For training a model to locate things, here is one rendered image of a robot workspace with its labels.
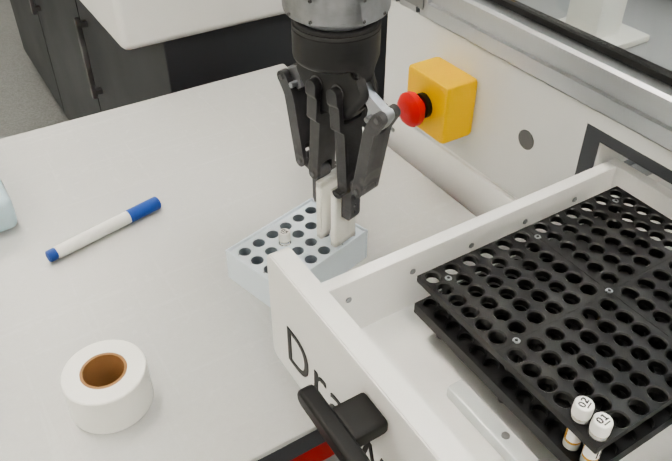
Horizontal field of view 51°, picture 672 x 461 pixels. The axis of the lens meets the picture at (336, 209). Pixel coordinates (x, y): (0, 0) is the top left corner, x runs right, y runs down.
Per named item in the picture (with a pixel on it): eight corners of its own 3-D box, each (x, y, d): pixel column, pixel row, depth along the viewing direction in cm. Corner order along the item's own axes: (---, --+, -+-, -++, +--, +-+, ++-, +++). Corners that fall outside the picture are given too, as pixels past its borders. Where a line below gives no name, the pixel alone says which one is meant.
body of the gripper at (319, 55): (267, 12, 58) (273, 110, 64) (342, 42, 54) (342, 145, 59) (330, -12, 63) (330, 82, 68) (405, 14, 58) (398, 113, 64)
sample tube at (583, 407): (582, 446, 46) (598, 402, 43) (574, 459, 45) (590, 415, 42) (564, 435, 46) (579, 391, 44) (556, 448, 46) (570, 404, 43)
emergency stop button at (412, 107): (413, 135, 78) (415, 103, 76) (392, 119, 81) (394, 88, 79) (434, 127, 80) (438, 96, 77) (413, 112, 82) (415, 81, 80)
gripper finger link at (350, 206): (351, 167, 67) (375, 180, 66) (351, 210, 70) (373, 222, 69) (340, 174, 66) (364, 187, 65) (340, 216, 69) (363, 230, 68)
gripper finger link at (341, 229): (351, 176, 69) (356, 179, 69) (350, 231, 73) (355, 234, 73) (329, 189, 67) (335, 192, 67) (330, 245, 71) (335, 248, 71)
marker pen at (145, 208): (53, 266, 75) (49, 254, 74) (46, 259, 76) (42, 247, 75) (162, 210, 83) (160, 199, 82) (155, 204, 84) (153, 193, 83)
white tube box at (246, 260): (283, 317, 69) (281, 289, 67) (228, 277, 74) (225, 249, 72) (367, 256, 76) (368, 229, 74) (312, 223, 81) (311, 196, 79)
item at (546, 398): (595, 454, 42) (597, 448, 42) (416, 281, 54) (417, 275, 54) (616, 440, 43) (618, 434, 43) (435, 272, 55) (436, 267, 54)
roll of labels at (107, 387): (136, 439, 58) (128, 409, 56) (56, 429, 59) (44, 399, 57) (164, 373, 64) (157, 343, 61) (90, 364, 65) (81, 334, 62)
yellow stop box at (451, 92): (437, 148, 79) (443, 90, 75) (399, 120, 84) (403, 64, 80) (472, 135, 81) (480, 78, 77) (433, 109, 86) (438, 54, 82)
